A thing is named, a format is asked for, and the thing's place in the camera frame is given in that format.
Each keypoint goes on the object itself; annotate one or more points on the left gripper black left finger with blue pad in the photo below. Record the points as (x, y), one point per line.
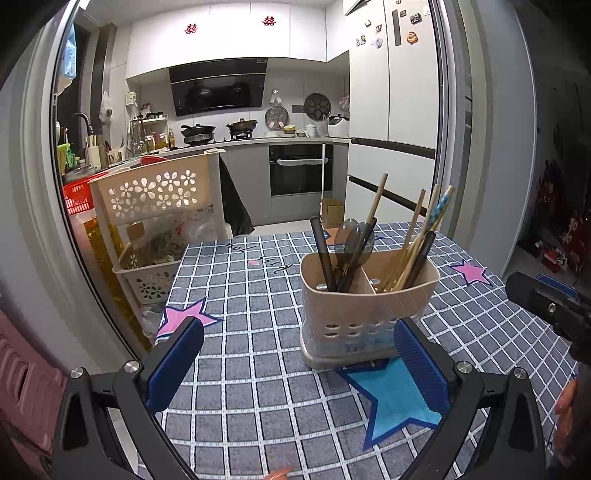
(86, 445)

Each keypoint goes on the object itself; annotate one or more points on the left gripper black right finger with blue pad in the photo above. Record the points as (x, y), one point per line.
(512, 443)

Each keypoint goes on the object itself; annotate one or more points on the blue patterned wooden chopstick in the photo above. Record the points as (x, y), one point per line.
(436, 210)

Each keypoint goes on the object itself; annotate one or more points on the plain wooden chopstick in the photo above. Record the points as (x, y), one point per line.
(407, 247)

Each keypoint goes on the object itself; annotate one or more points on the dark translucent plastic spoon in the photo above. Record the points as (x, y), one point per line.
(368, 250)

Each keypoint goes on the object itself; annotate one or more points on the person's right hand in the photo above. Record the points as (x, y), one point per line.
(573, 421)

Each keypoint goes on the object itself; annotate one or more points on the pink plastic stool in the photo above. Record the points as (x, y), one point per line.
(31, 393)

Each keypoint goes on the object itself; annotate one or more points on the blue checkered tablecloth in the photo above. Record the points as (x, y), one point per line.
(249, 406)

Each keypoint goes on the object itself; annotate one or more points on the beige plastic utensil holder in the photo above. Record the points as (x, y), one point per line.
(341, 329)

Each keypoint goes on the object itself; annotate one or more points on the beige plastic storage rack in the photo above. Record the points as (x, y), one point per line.
(149, 214)

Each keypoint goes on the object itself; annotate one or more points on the long wooden chopstick in holder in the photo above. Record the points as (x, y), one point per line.
(369, 221)

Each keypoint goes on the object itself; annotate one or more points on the black cloth hanging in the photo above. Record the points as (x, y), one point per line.
(235, 213)

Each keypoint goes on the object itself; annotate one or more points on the cardboard box on floor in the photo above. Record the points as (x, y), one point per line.
(333, 211)

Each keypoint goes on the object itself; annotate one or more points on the black chopstick in holder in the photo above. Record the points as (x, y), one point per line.
(323, 253)

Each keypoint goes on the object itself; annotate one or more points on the white refrigerator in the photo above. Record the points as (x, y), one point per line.
(393, 102)

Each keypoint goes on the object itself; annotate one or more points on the black wok on stove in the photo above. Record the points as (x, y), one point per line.
(197, 134)

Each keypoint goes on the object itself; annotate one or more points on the black built-in oven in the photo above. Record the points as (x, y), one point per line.
(300, 168)

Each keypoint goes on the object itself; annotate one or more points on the black pot on stove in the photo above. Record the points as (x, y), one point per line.
(242, 129)

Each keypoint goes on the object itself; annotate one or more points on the black range hood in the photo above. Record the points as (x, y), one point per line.
(220, 84)

